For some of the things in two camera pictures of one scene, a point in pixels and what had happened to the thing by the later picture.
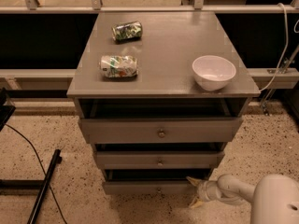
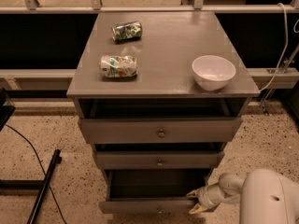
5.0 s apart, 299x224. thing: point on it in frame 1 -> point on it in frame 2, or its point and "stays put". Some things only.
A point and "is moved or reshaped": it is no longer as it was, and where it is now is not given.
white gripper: x=203 y=190 -> x=205 y=197
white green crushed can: x=119 y=66 stays put
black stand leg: x=42 y=184 stays put
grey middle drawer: x=159 y=160 stays put
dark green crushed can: x=127 y=32 stays put
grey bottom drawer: x=149 y=188 is moved or reshaped
